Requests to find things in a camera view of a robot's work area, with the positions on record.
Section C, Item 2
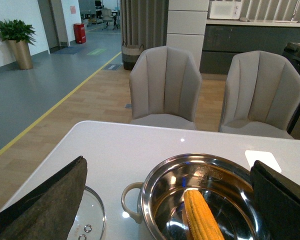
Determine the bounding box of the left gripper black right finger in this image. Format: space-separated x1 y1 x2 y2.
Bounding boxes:
250 160 300 240

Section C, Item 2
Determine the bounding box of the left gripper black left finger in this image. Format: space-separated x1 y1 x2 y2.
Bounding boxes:
0 156 88 240

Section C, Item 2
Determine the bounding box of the glass pot lid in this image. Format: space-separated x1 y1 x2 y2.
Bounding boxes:
67 186 106 240

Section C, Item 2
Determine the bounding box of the yellow corn cob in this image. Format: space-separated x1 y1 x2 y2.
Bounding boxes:
183 189 225 240

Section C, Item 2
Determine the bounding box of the beige steel cooking pot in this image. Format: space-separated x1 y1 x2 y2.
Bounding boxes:
122 153 271 240

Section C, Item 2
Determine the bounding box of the right beige upholstered chair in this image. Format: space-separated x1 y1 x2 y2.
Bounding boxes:
218 50 300 139

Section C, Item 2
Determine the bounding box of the beige upholstered chair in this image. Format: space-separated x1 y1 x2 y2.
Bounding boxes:
129 46 203 130
218 50 300 139

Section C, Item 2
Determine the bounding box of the left beige upholstered chair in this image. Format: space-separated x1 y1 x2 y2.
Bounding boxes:
129 46 203 130

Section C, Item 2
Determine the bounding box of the dark kitchen counter cabinet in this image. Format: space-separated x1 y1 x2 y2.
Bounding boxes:
199 20 300 75

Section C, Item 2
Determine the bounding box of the woven laundry basket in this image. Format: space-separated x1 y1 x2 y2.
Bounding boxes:
121 41 144 71

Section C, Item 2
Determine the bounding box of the green potted plant gold planter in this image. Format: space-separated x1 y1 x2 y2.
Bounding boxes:
0 19 36 70

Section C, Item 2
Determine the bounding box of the red fire extinguisher box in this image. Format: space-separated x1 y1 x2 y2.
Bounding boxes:
73 23 86 44

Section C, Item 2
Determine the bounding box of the white microwave oven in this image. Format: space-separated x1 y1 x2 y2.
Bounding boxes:
208 1 243 20

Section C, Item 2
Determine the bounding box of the grey office chair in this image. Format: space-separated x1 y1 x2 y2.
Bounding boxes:
101 8 114 29

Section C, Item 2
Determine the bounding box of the white refrigerator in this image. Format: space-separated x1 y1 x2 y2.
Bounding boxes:
166 0 209 68

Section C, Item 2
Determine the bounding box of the grey pleated curtain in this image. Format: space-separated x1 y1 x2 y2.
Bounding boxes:
120 0 169 50

